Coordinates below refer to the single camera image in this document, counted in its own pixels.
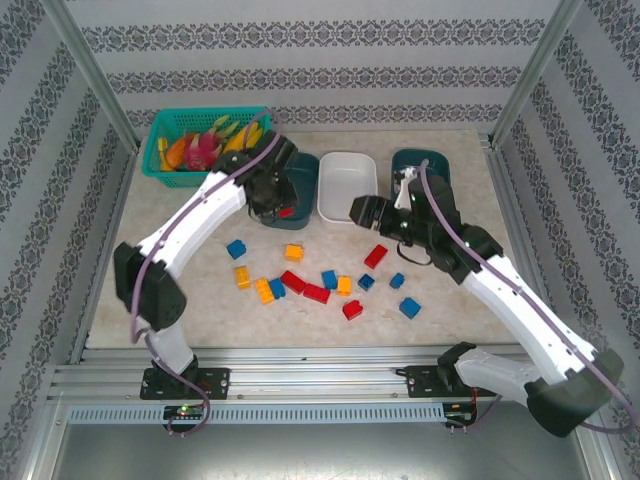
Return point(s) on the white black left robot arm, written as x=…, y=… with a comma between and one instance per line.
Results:
x=200, y=210

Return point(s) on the orange lego brick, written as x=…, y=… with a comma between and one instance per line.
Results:
x=294, y=253

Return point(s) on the aluminium rail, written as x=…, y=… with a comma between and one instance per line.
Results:
x=118, y=200
x=310, y=375
x=509, y=200

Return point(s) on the aluminium right side rail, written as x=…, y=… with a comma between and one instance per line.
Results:
x=509, y=200

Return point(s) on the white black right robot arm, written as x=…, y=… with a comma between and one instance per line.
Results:
x=525, y=310

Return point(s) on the aluminium left corner post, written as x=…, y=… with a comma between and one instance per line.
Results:
x=92, y=75

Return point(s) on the small dark blue lego brick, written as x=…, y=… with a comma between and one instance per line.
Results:
x=366, y=282

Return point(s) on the aluminium front rail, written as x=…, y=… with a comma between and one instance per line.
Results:
x=310, y=375

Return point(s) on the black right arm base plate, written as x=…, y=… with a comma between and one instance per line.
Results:
x=420, y=382

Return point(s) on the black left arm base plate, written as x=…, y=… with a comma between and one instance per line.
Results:
x=220, y=382

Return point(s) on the circuit board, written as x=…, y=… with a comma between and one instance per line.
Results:
x=460, y=417
x=185, y=412

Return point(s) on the dark teal plastic container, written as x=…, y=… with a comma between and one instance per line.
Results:
x=306, y=175
x=435, y=160

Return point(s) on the aluminium corner post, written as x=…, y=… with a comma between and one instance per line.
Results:
x=92, y=75
x=533, y=75

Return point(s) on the right circuit board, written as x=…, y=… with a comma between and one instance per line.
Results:
x=460, y=417

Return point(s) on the aluminium left side rail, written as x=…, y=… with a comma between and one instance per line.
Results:
x=118, y=200

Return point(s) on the pink toy dragon fruit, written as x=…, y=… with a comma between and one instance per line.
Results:
x=200, y=152

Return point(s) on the small yellow toy vegetable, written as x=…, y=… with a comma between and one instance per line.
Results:
x=163, y=161

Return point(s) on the left circuit board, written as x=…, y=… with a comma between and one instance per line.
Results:
x=185, y=412

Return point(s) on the teal plastic mesh basket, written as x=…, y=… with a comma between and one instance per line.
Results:
x=200, y=179

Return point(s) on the aluminium right corner post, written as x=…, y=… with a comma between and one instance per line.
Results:
x=533, y=75

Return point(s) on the long red lego brick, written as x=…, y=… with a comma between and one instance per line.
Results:
x=376, y=257
x=293, y=282
x=316, y=293

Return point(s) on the white plastic container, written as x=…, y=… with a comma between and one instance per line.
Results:
x=345, y=175

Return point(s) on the yellow toy banana bunch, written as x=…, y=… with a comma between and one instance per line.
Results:
x=240, y=140

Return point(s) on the orange toy vegetable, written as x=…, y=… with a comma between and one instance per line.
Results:
x=176, y=154

